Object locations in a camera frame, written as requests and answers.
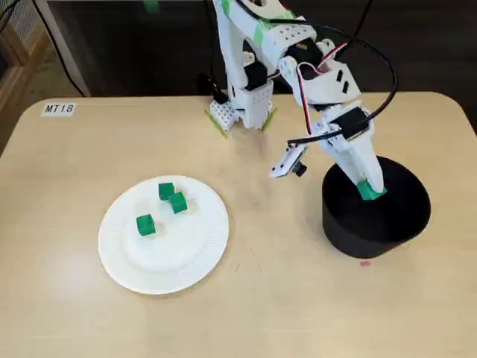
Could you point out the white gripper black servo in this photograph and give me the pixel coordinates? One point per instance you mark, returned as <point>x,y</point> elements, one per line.
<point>357,152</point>

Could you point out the yellow-green base plate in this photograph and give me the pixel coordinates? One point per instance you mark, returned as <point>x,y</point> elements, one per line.
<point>217,124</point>

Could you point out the wooden furniture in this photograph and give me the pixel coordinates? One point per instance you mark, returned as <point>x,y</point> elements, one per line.
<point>16,71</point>

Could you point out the white MT18 label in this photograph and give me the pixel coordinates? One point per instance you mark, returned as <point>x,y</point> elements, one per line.
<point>58,108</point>

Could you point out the black table clamp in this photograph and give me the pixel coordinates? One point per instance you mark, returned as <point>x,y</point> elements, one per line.
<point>215,90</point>

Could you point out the black plastic bucket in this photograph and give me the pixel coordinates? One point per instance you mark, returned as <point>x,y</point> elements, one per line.
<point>372,231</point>

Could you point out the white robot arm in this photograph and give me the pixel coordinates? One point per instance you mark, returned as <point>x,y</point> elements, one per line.
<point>231,44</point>

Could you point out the grey metal leg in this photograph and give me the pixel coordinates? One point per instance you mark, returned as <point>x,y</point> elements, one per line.
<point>63,48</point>

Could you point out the white paper plate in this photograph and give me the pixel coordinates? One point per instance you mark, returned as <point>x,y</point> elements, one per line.
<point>164,261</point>

